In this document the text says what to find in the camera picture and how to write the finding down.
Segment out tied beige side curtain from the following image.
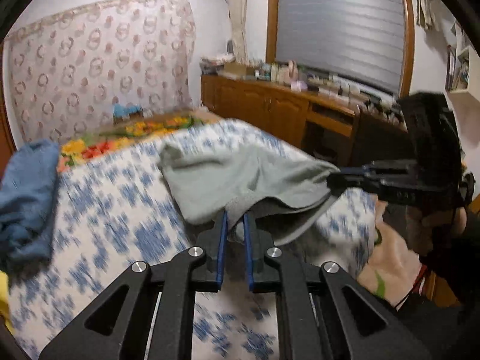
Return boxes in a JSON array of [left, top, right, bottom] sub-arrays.
[[228, 0, 247, 63]]

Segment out stack of papers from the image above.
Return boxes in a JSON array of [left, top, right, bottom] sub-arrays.
[[199, 54, 235, 75]]

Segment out pink bottle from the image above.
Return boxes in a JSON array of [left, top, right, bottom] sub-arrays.
[[285, 60, 299, 85]]

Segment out patterned lace curtain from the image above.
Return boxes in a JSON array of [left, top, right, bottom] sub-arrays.
[[6, 0, 195, 142]]

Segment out box with blue item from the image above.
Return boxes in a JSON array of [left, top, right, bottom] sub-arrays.
[[112, 103, 143, 125]]

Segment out white wall shelf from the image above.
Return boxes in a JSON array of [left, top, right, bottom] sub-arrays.
[[445, 20, 479, 104]]

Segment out grey-green shorts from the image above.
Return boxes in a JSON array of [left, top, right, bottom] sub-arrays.
[[159, 144, 338, 245]]

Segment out colourful flower blanket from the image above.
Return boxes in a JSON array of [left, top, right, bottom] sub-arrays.
[[57, 108, 221, 172]]

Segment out blue floral white quilt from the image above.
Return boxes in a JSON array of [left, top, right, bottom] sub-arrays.
[[9, 119, 376, 359]]

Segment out yellow plush toy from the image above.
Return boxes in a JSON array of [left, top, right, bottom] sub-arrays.
[[0, 271, 15, 333]]

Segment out right hand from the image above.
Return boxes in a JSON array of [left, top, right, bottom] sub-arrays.
[[406, 206, 467, 256]]

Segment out grey window blind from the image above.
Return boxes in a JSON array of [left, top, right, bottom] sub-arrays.
[[276, 0, 404, 94]]

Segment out long wooden cabinet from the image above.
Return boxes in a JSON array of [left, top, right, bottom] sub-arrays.
[[201, 75, 414, 167]]

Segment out folded blue jeans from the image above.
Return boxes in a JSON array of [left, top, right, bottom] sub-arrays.
[[1, 139, 59, 275]]

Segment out hanging beige cloth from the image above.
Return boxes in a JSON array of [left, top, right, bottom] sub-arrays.
[[416, 0, 439, 31]]

